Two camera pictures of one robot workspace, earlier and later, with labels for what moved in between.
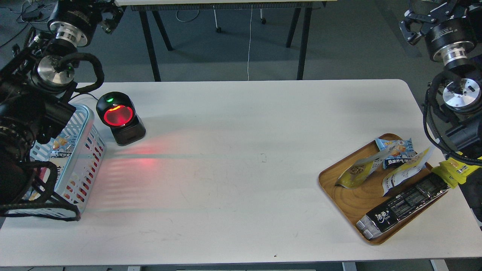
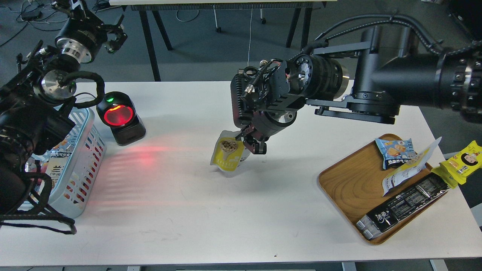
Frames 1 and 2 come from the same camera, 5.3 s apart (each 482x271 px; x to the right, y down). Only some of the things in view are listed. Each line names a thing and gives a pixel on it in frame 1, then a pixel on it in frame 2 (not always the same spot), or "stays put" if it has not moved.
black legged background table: x=143 y=6 stays put
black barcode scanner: x=116 y=110 stays put
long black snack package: x=374 y=223 stays put
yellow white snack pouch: x=358 y=172 to x=229 y=153
